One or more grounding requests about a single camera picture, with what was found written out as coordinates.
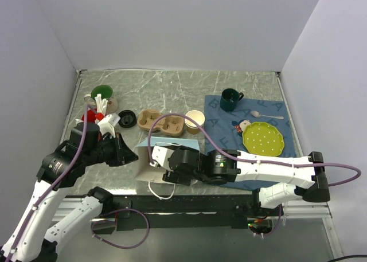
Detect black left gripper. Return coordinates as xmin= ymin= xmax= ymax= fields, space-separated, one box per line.
xmin=84 ymin=131 xmax=139 ymax=166

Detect light blue paper bag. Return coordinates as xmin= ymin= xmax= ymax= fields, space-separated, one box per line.
xmin=134 ymin=136 xmax=200 ymax=201

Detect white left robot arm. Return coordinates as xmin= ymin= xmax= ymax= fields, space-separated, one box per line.
xmin=1 ymin=122 xmax=138 ymax=261

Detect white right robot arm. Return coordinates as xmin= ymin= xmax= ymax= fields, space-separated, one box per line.
xmin=153 ymin=146 xmax=330 ymax=216

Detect black coffee cup lid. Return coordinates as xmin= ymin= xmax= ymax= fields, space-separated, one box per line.
xmin=118 ymin=110 xmax=137 ymax=128

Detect stacked brown paper cups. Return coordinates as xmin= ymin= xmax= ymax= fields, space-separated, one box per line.
xmin=185 ymin=110 xmax=205 ymax=135

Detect stacked brown pulp carriers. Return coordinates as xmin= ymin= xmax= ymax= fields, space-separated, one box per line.
xmin=137 ymin=109 xmax=185 ymax=137

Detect red cup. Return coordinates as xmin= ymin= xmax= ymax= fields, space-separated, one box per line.
xmin=87 ymin=110 xmax=104 ymax=123

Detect white wrapped straws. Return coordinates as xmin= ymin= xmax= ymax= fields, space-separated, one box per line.
xmin=75 ymin=93 xmax=111 ymax=125

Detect blue letter print cloth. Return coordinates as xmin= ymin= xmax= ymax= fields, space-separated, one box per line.
xmin=203 ymin=95 xmax=299 ymax=191

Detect white mug green inside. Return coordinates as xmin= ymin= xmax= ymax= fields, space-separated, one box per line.
xmin=83 ymin=85 xmax=118 ymax=114

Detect dark green mug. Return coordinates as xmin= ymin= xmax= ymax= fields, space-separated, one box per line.
xmin=220 ymin=88 xmax=244 ymax=112

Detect green polka dot plate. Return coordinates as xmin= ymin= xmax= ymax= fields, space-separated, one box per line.
xmin=242 ymin=122 xmax=285 ymax=157

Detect silver spoon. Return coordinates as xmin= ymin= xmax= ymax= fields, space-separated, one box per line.
xmin=250 ymin=111 xmax=284 ymax=120

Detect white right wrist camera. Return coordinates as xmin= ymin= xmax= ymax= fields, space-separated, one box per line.
xmin=150 ymin=146 xmax=174 ymax=170

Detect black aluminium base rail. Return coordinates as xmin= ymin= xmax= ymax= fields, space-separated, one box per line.
xmin=54 ymin=194 xmax=333 ymax=231

